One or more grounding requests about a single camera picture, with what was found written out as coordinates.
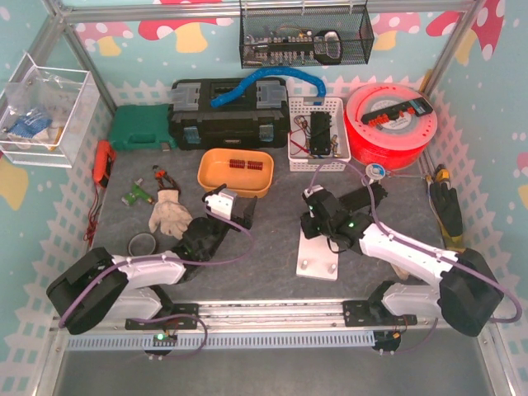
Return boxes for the yellow handled screwdriver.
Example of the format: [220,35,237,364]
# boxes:
[387,163,451,185]

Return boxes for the green plastic case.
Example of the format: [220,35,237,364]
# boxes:
[108,104,177,151]

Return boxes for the black module in basket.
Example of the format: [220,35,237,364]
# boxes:
[309,111,331,156]

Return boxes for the green small tool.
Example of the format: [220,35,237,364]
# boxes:
[121,178,155,206]

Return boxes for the black toolbox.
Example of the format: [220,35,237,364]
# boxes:
[168,77,290,150]

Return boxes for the black wire mesh basket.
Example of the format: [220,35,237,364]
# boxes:
[239,1,375,68]

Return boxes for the clear acrylic wall box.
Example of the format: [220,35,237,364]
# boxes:
[1,54,100,168]

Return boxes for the grey tape roll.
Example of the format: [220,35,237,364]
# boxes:
[127,233,158,257]

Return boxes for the orange multimeter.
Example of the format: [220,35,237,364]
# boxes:
[92,140,116,188]

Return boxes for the black terminal strip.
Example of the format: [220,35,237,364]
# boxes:
[361,97,433,127]

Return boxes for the small red spring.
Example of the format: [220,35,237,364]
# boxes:
[229,158,246,169]
[247,161,263,171]

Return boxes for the aluminium rail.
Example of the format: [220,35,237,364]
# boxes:
[53,295,492,333]

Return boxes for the blue corrugated hose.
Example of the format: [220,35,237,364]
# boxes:
[210,67,327,109]

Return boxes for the orange plastic tray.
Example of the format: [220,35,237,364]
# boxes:
[197,148,275,198]

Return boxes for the grey slotted cable duct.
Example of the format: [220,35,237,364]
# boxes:
[67,330,375,352]

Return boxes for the white peg base plate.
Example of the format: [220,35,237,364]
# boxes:
[295,231,338,281]

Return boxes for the black yellow work glove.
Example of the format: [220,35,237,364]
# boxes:
[429,181,465,252]

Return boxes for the blue white glove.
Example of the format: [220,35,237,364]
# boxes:
[7,108,53,141]

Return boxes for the red handled pliers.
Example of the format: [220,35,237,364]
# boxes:
[152,165,181,193]

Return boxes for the white perforated basket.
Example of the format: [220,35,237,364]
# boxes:
[287,97,351,172]

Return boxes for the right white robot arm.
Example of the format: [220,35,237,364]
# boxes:
[300,174,522,337]

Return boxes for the solder wire spool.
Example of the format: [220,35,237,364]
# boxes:
[365,163,387,185]

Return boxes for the red filament spool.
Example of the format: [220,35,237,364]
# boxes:
[344,82,438,171]

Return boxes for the white work glove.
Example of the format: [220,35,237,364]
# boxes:
[148,189,193,239]

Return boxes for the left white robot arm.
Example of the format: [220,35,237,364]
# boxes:
[46,185,258,335]

